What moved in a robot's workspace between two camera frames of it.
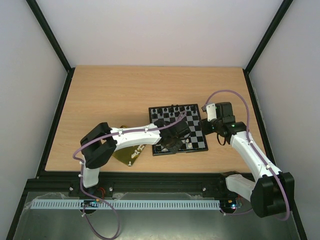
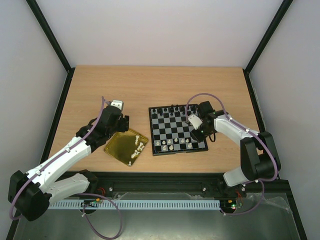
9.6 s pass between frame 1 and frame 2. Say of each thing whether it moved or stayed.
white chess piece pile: stayed
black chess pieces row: stayed
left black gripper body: moved
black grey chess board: stayed
